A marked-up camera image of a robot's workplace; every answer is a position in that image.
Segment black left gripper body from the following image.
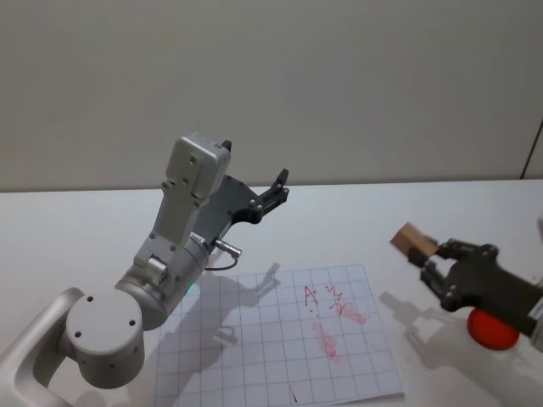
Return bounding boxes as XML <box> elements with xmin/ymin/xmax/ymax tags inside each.
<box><xmin>198</xmin><ymin>173</ymin><xmax>261</xmax><ymax>246</ymax></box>

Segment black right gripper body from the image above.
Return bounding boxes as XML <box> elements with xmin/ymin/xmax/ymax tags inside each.
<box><xmin>439</xmin><ymin>243</ymin><xmax>543</xmax><ymax>337</ymax></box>

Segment brown wooden block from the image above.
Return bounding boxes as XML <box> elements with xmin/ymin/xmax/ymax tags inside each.
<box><xmin>389</xmin><ymin>221</ymin><xmax>439</xmax><ymax>264</ymax></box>

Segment red ball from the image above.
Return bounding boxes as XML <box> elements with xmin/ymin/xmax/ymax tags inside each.
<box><xmin>466</xmin><ymin>308</ymin><xmax>521</xmax><ymax>352</ymax></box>

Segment white grid paper, red marks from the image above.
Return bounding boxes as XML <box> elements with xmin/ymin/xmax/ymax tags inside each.
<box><xmin>155</xmin><ymin>263</ymin><xmax>406</xmax><ymax>407</ymax></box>

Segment thin dark cable, silver plug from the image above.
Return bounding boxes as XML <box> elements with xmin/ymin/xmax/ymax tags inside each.
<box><xmin>202</xmin><ymin>238</ymin><xmax>244</xmax><ymax>272</ymax></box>

